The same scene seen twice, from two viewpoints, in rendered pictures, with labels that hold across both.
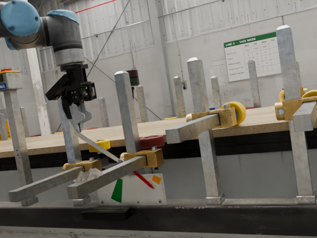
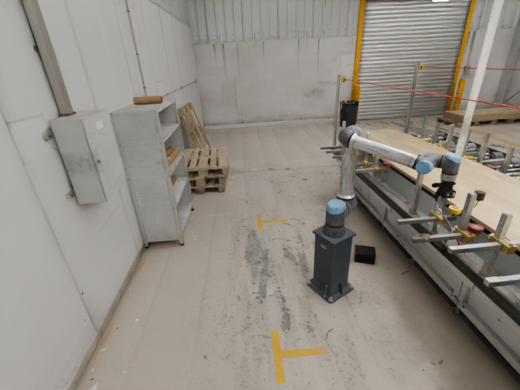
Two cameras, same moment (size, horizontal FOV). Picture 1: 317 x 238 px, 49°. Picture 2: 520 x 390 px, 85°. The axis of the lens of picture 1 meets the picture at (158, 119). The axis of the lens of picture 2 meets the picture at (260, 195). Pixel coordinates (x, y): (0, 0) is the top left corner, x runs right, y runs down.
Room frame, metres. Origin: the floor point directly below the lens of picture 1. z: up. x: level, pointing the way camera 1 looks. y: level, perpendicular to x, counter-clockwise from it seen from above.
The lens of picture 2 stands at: (-0.79, -0.57, 1.94)
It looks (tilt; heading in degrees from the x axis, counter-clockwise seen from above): 26 degrees down; 60
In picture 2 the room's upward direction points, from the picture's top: 3 degrees counter-clockwise
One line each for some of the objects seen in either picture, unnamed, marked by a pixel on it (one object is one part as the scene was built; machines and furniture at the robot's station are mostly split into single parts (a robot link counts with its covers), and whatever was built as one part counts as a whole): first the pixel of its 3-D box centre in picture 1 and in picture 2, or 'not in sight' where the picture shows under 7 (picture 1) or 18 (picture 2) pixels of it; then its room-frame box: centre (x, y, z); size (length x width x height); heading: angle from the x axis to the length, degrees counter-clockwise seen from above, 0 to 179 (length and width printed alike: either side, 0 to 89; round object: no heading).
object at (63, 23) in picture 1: (64, 31); (451, 163); (1.11, 0.25, 1.28); 0.10 x 0.09 x 0.12; 108
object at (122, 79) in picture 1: (132, 144); (463, 225); (1.12, 0.09, 0.89); 0.04 x 0.04 x 0.48; 63
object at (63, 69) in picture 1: (76, 84); (446, 188); (1.11, 0.24, 1.11); 0.09 x 0.08 x 0.12; 63
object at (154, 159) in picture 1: (141, 158); (463, 234); (1.12, 0.07, 0.85); 0.14 x 0.06 x 0.05; 63
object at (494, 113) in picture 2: not in sight; (492, 113); (9.17, 3.02, 0.23); 2.41 x 0.77 x 0.17; 154
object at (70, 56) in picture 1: (70, 59); (449, 176); (1.11, 0.25, 1.20); 0.10 x 0.09 x 0.05; 153
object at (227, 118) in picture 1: (210, 119); (501, 243); (1.00, -0.15, 0.95); 0.14 x 0.06 x 0.05; 63
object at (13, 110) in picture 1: (20, 147); (417, 189); (1.35, 0.55, 0.93); 0.05 x 0.05 x 0.45; 63
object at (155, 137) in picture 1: (153, 152); (473, 233); (1.16, 0.03, 0.85); 0.08 x 0.08 x 0.11
